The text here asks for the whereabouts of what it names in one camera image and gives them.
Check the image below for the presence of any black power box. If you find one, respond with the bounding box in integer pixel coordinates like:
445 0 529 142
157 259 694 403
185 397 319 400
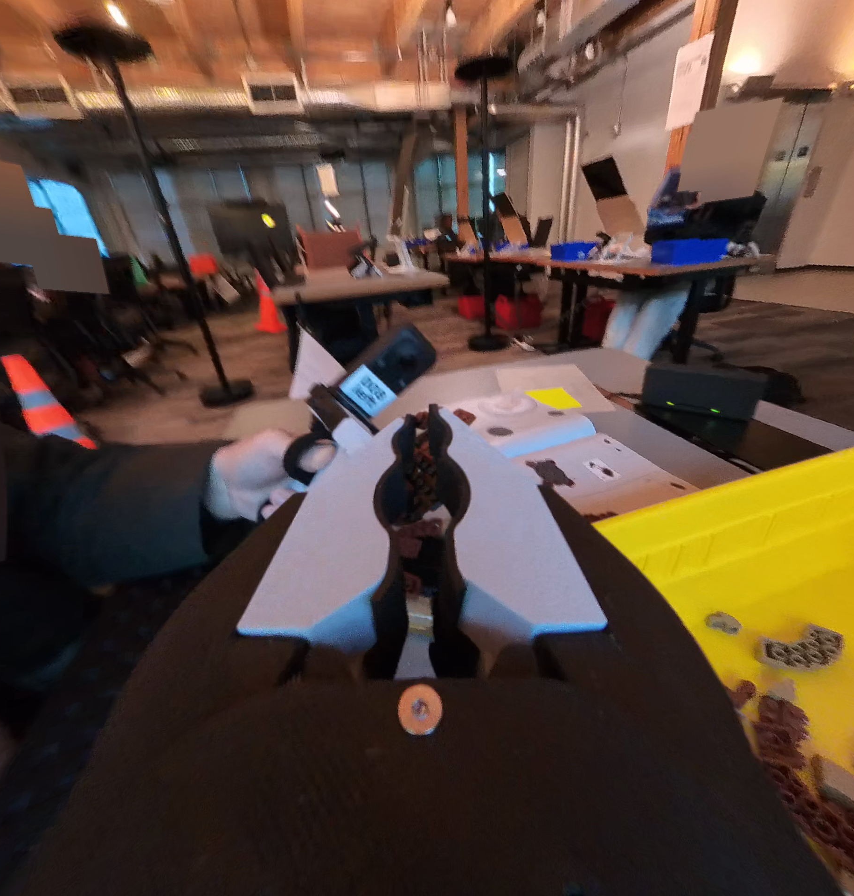
640 363 767 424

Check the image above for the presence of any long wooden table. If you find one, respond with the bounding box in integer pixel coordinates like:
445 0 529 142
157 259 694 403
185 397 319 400
444 248 778 365

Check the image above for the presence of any instruction booklet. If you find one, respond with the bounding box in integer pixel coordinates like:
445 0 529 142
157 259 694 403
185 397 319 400
444 392 701 519

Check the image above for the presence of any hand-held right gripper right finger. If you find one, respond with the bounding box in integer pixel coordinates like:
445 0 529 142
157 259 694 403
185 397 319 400
427 405 610 679

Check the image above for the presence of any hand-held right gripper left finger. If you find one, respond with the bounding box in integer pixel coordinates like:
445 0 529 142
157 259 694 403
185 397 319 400
236 413 428 679

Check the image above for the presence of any orange traffic cone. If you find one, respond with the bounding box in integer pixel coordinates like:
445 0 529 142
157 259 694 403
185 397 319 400
254 269 288 336
0 353 99 449

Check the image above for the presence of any round brown brick plate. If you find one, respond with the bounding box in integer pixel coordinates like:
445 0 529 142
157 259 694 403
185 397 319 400
388 409 459 599

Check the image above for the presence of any grey curved stud plate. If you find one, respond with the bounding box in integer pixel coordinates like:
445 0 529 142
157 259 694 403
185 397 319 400
756 625 845 672

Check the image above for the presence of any yellow plastic bin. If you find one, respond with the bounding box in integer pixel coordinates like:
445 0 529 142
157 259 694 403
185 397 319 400
595 441 854 896

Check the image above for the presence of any grey table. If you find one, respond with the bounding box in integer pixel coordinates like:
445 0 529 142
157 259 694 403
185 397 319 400
273 269 450 368

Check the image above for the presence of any person's left forearm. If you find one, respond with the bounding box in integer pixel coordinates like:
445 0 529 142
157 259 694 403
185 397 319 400
7 427 221 588

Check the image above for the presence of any pile of small brown bricks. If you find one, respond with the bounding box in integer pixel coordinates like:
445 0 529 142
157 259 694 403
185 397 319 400
703 609 854 884

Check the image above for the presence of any person's left hand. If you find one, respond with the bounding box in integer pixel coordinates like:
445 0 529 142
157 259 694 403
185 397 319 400
204 428 344 522

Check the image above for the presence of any white paper sheet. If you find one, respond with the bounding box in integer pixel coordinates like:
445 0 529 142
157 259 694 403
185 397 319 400
290 329 347 400

